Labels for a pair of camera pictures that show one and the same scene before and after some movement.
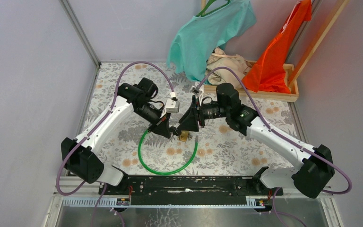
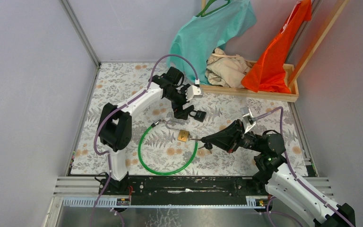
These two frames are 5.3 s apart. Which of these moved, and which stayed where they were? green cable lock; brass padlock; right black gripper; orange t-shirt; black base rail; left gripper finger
Moved: left gripper finger; right black gripper
Stayed: orange t-shirt; black base rail; green cable lock; brass padlock
